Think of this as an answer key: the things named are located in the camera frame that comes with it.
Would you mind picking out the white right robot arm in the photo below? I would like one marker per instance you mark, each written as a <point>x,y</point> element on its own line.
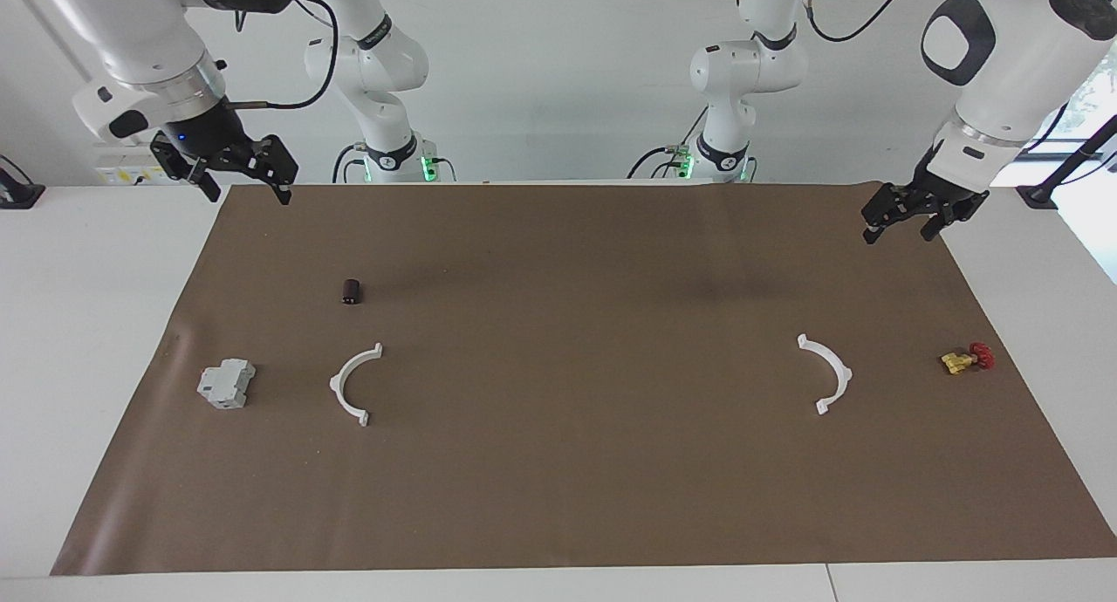
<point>148,35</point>

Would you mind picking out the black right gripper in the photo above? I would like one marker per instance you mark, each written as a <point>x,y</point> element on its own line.
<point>214,140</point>

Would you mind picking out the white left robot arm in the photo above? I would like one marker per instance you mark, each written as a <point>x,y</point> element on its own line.
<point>1003,52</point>

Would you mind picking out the white wall power strip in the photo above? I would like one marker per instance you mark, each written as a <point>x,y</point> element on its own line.
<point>122,174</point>

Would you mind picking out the grey circuit breaker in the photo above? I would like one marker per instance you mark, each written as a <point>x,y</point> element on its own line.
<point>225,385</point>

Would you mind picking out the brown paper table mat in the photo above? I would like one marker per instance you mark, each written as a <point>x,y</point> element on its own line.
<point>567,462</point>

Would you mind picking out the black camera stand clamp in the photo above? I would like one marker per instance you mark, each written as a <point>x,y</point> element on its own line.
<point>1060,176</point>

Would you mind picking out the black table mount bracket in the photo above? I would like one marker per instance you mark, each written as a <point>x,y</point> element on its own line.
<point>17,192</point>

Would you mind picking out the dark brown cylinder part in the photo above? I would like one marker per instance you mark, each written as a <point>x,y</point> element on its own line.
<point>352,291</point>

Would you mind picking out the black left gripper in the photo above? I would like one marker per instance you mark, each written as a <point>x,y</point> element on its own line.
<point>925,196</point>

